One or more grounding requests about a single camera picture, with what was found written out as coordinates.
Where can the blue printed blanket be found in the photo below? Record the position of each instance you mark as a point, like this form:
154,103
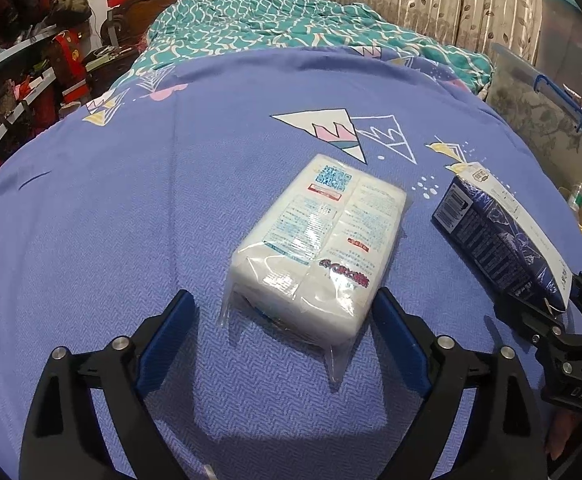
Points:
121,210

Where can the white tissue pack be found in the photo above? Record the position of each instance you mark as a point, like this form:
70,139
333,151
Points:
321,250

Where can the dark blue carton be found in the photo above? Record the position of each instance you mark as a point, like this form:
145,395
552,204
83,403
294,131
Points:
501,230

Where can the red bag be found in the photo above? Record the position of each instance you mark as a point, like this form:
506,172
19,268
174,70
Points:
71,65

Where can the green bottle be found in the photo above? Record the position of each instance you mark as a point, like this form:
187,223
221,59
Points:
576,196

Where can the clear bin with blue latch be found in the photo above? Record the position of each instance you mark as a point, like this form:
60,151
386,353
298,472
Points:
536,110

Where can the teal patterned quilt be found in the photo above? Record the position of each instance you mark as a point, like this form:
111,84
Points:
296,25

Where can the camouflage bag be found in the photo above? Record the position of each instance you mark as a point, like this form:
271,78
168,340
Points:
68,5

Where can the metal shelf rack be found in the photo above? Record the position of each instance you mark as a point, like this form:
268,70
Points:
11,85

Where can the person's right hand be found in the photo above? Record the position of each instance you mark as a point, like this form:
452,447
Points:
561,435

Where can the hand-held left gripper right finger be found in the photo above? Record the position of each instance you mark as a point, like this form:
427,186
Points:
401,345

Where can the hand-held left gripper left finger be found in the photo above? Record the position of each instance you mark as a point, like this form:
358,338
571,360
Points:
171,340

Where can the clear bin with teal lid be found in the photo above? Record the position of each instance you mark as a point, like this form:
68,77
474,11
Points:
556,15

